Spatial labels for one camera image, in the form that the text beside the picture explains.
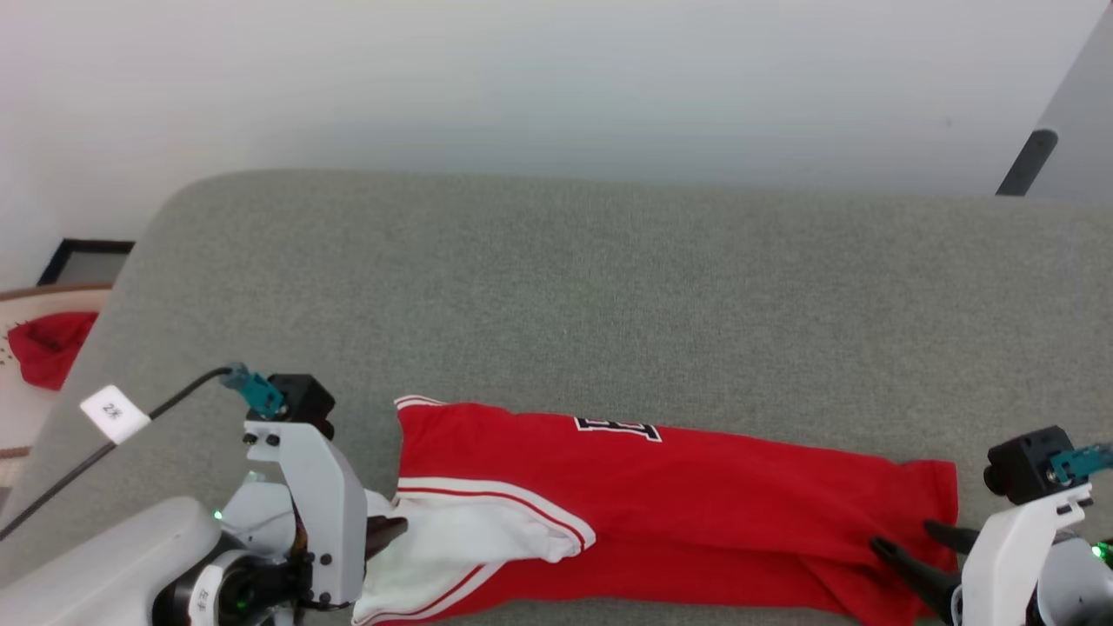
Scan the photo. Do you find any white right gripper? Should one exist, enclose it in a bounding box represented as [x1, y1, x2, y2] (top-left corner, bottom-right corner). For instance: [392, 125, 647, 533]
[870, 483, 1095, 626]

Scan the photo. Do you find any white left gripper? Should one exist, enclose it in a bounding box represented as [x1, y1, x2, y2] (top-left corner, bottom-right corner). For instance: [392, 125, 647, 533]
[243, 417, 408, 607]

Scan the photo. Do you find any red white basketball jersey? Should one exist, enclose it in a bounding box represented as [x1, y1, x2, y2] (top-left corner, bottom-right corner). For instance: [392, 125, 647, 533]
[352, 396, 959, 626]

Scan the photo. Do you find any plain red cloth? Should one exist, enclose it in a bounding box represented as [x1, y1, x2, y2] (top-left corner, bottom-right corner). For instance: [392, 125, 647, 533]
[7, 311, 99, 390]

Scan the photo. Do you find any beige perforated laundry basket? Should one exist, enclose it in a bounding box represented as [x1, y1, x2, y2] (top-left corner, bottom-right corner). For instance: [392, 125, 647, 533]
[0, 283, 114, 514]

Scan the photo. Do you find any teal right camera cable connector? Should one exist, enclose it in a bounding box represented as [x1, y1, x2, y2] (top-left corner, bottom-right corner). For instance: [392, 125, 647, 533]
[1048, 442, 1113, 484]

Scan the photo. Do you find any teal camera cable connector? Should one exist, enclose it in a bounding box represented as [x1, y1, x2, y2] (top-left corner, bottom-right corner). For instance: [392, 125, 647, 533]
[1048, 442, 1113, 484]
[221, 364, 288, 420]

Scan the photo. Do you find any teal left camera cable connector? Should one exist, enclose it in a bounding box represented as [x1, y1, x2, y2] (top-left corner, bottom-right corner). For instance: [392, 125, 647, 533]
[221, 364, 288, 420]

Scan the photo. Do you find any black left camera cable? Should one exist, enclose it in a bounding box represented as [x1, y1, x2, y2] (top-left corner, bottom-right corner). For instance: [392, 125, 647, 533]
[0, 368, 236, 540]

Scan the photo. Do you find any white cable label tag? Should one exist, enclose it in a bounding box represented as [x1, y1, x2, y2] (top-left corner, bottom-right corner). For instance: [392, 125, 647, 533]
[79, 384, 151, 445]

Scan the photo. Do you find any black picture frame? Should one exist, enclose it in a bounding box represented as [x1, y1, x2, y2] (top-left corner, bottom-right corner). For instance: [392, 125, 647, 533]
[37, 239, 136, 286]

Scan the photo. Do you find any dark grey cylindrical post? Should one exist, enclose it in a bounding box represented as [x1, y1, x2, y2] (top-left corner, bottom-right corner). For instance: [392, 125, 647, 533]
[996, 129, 1059, 196]

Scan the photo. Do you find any grey wall panel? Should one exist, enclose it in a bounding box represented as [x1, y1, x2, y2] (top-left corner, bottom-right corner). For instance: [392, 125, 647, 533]
[1017, 0, 1113, 205]

